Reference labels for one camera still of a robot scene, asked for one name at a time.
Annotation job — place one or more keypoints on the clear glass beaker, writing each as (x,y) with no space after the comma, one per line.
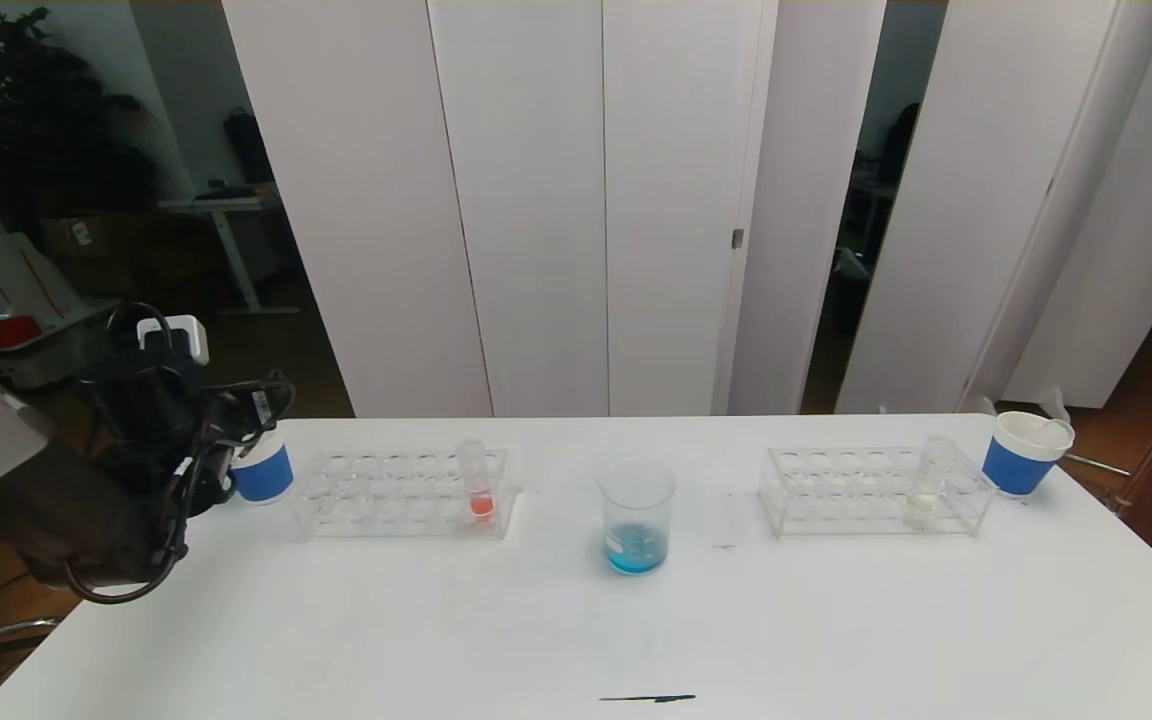
(636,545)

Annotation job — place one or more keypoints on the white partition foot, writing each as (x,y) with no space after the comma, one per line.
(1053,402)
(986,406)

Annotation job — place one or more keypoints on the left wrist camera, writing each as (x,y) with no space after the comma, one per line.
(176,335)

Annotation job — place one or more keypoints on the black bag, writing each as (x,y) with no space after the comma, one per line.
(251,148)

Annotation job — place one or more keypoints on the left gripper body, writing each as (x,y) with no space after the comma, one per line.
(259,408)

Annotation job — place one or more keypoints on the dark green potted plant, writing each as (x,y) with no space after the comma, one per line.
(36,120)

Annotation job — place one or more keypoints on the chrome chair leg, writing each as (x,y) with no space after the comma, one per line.
(1096,465)

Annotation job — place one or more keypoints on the white machine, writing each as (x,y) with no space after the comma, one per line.
(16,270)

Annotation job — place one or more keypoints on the cardboard box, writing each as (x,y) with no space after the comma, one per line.
(111,258)

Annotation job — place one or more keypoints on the clear acrylic test tube rack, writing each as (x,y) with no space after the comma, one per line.
(406,500)
(856,500)

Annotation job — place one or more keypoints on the blue white paper cup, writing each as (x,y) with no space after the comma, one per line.
(1016,470)
(266,478)

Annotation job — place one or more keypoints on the white desk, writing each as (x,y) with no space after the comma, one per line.
(226,205)

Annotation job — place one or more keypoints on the test tube with red pigment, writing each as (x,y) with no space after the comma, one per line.
(1054,430)
(482,505)

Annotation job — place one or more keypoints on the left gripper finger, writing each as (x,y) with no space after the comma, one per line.
(281,402)

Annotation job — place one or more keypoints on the test tube with white pigment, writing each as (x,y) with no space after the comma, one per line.
(921,510)

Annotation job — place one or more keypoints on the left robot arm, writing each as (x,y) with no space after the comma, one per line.
(86,510)

